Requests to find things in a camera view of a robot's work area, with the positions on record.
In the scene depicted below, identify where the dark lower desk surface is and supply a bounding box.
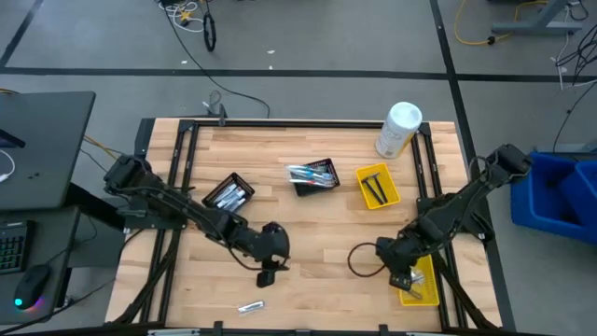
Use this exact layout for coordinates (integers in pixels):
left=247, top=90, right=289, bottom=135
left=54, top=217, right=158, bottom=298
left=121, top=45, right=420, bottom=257
left=0, top=204, right=83, bottom=326

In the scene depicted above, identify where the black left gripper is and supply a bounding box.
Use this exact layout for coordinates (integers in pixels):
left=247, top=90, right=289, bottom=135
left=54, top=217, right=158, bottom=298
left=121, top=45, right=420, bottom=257
left=241, top=221, right=292, bottom=289

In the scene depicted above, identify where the white cable on desk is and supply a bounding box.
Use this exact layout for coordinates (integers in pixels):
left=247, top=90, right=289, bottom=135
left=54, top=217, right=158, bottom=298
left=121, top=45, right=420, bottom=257
left=0, top=148, right=17, bottom=184

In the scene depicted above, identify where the white floor cable bundle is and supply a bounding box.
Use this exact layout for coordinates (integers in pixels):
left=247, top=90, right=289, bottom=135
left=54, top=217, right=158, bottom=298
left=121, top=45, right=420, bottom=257
left=158, top=0, right=206, bottom=34

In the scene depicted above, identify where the green toothbrush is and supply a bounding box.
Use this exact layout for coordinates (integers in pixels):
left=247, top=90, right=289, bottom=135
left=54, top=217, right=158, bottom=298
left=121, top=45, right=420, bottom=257
left=288, top=178, right=337, bottom=189

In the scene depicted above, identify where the yellow cable beside desk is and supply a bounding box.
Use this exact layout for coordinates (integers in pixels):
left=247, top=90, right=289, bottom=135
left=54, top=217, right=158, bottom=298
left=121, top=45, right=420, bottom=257
left=82, top=134, right=125, bottom=160

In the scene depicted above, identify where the black slotted plastic basket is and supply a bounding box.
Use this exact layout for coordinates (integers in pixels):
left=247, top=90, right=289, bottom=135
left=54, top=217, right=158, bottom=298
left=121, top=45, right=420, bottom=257
left=285, top=157, right=341, bottom=198
left=201, top=172, right=257, bottom=214

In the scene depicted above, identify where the black computer mouse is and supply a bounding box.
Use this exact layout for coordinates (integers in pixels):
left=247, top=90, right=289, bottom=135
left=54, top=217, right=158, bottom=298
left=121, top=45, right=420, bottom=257
left=12, top=263, right=52, bottom=311

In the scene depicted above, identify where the blue plastic bin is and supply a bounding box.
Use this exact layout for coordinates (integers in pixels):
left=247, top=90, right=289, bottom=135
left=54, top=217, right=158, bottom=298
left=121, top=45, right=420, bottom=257
left=558, top=160, right=597, bottom=220
left=510, top=151, right=589, bottom=244

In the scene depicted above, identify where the black right gripper cable loop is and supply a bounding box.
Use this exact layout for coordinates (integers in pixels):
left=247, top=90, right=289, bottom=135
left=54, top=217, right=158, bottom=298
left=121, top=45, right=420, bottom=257
left=346, top=242, right=391, bottom=279

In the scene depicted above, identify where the dark flat device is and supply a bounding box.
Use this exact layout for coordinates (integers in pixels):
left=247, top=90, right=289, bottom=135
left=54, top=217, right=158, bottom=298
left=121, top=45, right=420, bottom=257
left=0, top=128, right=27, bottom=149

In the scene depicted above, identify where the white toothpaste tube red end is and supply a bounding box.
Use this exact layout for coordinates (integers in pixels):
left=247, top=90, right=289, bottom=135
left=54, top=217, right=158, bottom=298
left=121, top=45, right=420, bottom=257
left=218, top=189, right=245, bottom=207

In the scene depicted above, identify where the clear wrapped green packet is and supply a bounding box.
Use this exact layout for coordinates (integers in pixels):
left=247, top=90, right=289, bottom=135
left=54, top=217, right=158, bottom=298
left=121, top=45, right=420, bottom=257
left=237, top=300, right=266, bottom=315

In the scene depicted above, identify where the yellow floor cable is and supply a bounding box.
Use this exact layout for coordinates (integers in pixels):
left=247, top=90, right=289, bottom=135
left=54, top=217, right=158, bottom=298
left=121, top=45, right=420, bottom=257
left=453, top=0, right=551, bottom=47

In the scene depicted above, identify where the thin black floor cable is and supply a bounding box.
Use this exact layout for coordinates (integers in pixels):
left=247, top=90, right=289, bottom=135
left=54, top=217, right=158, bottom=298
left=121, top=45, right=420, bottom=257
left=552, top=81, right=597, bottom=153

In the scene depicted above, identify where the yellow slotted plastic basket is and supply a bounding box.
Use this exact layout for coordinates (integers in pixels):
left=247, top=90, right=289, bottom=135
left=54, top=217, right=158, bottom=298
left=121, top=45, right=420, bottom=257
left=354, top=161, right=402, bottom=211
left=398, top=254, right=441, bottom=308

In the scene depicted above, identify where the black floor cable bundle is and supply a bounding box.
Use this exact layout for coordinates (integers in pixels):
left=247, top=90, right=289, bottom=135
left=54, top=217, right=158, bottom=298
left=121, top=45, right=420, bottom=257
left=554, top=22, right=597, bottom=90

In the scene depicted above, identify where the long black floor cable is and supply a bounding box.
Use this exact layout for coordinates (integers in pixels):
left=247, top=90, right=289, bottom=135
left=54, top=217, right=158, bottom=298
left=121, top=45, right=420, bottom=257
left=158, top=0, right=271, bottom=119

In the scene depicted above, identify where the small white toothpaste tube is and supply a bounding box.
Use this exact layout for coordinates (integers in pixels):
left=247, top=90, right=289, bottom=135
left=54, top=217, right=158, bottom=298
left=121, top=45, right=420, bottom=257
left=213, top=182, right=238, bottom=202

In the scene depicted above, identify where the black desk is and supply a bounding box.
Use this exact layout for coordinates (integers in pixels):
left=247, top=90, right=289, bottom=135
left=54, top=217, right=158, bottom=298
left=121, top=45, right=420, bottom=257
left=0, top=91, right=97, bottom=212

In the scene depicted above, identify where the grey table leg base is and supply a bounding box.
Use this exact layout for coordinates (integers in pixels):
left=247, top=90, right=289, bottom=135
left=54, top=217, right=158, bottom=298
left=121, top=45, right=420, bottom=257
left=491, top=0, right=584, bottom=36

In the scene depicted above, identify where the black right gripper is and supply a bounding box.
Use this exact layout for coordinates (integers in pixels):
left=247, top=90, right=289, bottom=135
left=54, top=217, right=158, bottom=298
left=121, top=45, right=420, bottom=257
left=375, top=232, right=422, bottom=293

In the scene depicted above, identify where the white wipes canister yellow label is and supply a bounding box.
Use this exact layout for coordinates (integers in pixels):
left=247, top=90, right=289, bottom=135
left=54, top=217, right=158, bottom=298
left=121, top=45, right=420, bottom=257
left=374, top=101, right=423, bottom=161

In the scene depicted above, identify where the black keyboard blue backlight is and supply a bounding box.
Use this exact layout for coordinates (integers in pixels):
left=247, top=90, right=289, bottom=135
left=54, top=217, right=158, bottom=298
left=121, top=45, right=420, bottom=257
left=0, top=220, right=33, bottom=275

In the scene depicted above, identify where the black coiled cable loop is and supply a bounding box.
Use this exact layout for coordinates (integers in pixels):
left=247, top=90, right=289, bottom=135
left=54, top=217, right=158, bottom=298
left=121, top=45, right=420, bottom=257
left=202, top=11, right=217, bottom=52

